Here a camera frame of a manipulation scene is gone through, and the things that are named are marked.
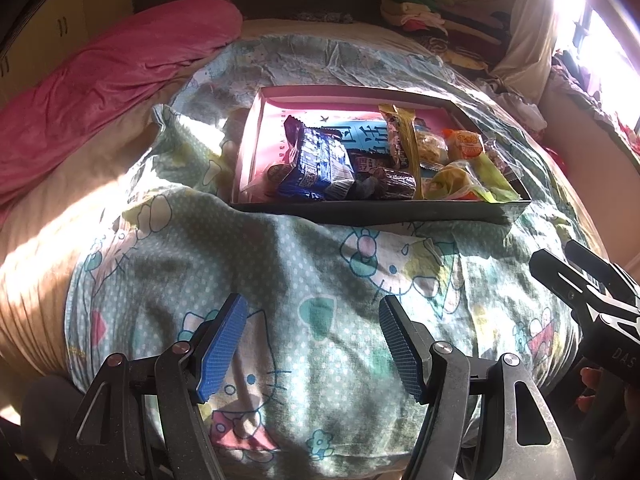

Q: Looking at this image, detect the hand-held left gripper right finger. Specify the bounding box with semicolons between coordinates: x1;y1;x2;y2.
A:
378;295;576;480

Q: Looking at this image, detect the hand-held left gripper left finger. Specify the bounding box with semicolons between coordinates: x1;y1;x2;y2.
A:
52;292;249;480

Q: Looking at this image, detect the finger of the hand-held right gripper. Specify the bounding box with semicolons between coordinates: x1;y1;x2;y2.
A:
529;249;608;321
566;240;640;306

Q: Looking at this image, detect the green and yellow snack packet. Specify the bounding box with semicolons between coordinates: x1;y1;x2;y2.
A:
422;152;521;204

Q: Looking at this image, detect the orange rice cracker packet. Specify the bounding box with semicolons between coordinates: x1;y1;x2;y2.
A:
442;129;488;163

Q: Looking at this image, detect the small brown candy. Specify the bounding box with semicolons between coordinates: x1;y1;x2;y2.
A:
377;169;420;200

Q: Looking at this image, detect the blue cookie packet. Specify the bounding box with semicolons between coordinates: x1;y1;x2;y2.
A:
276;116;357;202

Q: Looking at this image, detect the gold snack packet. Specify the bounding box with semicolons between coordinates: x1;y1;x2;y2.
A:
377;103;426;198

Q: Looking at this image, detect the shallow pink cardboard box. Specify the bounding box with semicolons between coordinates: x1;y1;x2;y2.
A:
229;85;533;226

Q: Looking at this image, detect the person's right hand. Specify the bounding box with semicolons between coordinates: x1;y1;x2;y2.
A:
575;367;603;407

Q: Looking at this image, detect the cartoon cat printed blanket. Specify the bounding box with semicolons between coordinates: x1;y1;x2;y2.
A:
65;34;601;480

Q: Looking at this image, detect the white crumpled cloth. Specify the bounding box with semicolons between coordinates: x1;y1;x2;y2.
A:
492;80;548;133

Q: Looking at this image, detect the clear wrapped flaky pastry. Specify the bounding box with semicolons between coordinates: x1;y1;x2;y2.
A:
415;130;450;166

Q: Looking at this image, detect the clear wrapped round cake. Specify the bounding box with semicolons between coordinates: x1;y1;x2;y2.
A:
265;162;296;196

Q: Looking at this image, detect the floral frilled cloth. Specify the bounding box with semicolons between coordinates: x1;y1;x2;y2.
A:
550;47;640;161

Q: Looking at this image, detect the beige bed sheet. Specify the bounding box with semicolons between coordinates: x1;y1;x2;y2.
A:
0;17;426;391

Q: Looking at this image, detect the beige curtain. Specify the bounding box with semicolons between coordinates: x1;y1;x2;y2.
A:
492;0;571;106

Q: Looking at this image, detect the window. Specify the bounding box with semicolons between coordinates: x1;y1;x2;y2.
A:
555;0;640;131

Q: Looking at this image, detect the pink blanket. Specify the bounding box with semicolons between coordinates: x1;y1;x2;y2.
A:
0;0;244;211

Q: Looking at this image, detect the pile of clothes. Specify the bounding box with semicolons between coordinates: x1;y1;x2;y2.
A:
380;0;516;71

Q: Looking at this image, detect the beige wardrobe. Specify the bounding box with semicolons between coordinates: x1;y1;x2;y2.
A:
0;0;136;111

